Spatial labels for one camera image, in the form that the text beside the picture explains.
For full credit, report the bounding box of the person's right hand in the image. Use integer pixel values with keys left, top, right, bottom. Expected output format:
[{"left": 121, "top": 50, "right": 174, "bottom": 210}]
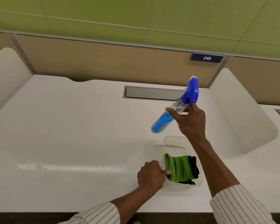
[{"left": 166, "top": 103, "right": 207, "bottom": 142}]

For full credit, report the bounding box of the person's left hand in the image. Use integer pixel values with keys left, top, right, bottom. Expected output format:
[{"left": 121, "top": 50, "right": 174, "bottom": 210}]
[{"left": 137, "top": 160, "right": 171, "bottom": 192}]

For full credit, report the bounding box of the green microfibre cloth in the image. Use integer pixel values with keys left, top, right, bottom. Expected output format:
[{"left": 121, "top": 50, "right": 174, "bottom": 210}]
[{"left": 164, "top": 153, "right": 200, "bottom": 185}]

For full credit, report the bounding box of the blue spray bottle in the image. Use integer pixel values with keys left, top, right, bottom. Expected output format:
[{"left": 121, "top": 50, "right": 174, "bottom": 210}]
[{"left": 151, "top": 76, "right": 199, "bottom": 134}]

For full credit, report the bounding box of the person's left forearm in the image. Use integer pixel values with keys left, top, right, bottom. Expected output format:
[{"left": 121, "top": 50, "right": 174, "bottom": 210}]
[{"left": 110, "top": 185, "right": 159, "bottom": 224}]

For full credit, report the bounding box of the person's right forearm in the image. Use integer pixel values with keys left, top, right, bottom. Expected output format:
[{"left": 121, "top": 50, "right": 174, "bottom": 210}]
[{"left": 191, "top": 136, "right": 241, "bottom": 198}]

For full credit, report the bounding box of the clear plastic container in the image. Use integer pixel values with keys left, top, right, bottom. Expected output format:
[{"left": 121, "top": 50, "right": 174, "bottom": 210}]
[{"left": 163, "top": 135, "right": 203, "bottom": 187}]

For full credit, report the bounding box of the white divider panel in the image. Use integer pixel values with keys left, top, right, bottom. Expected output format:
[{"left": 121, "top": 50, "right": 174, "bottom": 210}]
[
  {"left": 0, "top": 47, "right": 33, "bottom": 119},
  {"left": 209, "top": 68, "right": 278, "bottom": 155}
]

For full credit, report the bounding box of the dark blue number sign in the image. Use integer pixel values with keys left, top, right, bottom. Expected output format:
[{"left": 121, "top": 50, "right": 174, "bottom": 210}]
[{"left": 190, "top": 52, "right": 224, "bottom": 63}]

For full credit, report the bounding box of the white neighbour table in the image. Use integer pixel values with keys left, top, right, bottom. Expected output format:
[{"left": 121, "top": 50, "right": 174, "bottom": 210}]
[{"left": 242, "top": 104, "right": 280, "bottom": 214}]

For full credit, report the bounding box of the beige partition screen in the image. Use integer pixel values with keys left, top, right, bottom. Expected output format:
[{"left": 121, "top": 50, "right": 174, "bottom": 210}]
[
  {"left": 224, "top": 57, "right": 280, "bottom": 106},
  {"left": 0, "top": 31, "right": 34, "bottom": 75},
  {"left": 14, "top": 35, "right": 227, "bottom": 88}
]

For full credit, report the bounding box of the white striped shirt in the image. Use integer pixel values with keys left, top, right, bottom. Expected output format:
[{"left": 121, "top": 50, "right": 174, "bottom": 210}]
[{"left": 58, "top": 184, "right": 277, "bottom": 224}]

